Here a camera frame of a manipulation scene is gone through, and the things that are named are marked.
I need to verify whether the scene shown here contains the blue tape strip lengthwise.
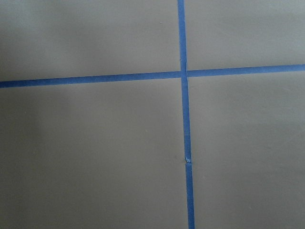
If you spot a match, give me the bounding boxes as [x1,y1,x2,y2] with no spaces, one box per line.
[177,0,195,229]

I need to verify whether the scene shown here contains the blue tape strip crosswise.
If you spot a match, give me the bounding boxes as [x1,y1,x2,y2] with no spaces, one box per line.
[0,64,305,88]

